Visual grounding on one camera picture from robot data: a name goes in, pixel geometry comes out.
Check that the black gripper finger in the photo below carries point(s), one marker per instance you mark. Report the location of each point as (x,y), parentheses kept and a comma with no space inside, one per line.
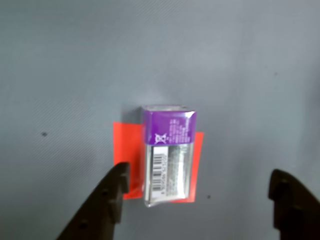
(295,207)
(100,207)

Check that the purple silver 9V battery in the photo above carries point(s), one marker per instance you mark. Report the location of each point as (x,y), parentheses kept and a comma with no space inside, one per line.
(170,155)

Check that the small red tape marker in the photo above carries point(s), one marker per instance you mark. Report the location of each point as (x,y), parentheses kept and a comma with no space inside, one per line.
(127,150)

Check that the grey table mat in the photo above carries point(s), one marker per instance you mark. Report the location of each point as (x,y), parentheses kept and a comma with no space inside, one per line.
(62,75)

